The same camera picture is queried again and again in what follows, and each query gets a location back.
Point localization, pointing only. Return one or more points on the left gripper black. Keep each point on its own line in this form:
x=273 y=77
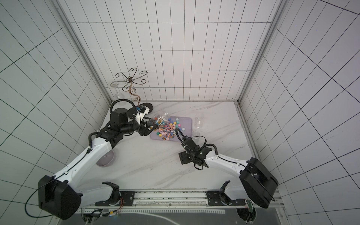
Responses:
x=146 y=131

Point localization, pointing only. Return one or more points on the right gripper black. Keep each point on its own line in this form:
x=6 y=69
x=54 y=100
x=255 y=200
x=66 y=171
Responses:
x=186 y=142

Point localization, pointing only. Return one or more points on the red lid candy jar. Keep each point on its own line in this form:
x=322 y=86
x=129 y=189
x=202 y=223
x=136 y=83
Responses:
x=159 y=120

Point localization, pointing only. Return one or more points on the small clear jar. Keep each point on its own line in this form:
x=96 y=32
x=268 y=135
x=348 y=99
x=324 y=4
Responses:
x=195 y=133

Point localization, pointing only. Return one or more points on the clear jar with colourful candies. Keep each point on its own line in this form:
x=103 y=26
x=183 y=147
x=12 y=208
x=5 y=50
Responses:
x=199 y=120

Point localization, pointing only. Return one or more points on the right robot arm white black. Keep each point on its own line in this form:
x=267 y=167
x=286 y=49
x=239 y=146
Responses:
x=257 y=182

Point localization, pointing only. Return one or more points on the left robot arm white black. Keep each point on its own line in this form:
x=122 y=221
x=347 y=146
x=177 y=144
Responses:
x=60 y=196

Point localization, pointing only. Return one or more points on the lilac plastic tray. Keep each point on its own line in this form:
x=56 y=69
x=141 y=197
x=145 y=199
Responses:
x=167 y=132

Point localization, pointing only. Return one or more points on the hanging wine glass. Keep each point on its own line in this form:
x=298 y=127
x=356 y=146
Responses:
x=114 y=87

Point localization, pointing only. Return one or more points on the lilac bowl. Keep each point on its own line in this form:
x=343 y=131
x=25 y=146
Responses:
x=106 y=160

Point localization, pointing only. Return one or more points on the metal glass holder stand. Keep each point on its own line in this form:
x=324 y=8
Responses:
x=129 y=85

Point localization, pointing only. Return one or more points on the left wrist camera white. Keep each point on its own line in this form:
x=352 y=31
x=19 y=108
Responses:
x=141 y=111

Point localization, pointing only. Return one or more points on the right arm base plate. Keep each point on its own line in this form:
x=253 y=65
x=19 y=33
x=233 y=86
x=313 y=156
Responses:
x=219 y=198

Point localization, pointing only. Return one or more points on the aluminium mounting rail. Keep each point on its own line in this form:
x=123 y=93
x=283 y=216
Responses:
x=163 y=201

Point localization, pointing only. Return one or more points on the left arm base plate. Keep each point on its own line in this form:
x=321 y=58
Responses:
x=126 y=198

